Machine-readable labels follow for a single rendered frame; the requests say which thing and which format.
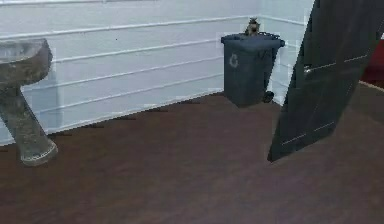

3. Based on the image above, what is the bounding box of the small brown figurine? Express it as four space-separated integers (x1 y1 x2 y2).
244 17 261 37

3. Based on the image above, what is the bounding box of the grey pedestal sink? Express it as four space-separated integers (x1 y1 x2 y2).
0 38 59 167

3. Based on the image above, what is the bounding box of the dark grey room door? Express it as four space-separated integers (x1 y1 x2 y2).
267 0 384 163

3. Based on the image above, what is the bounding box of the dark blue wheeled bin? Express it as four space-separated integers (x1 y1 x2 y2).
220 31 286 109

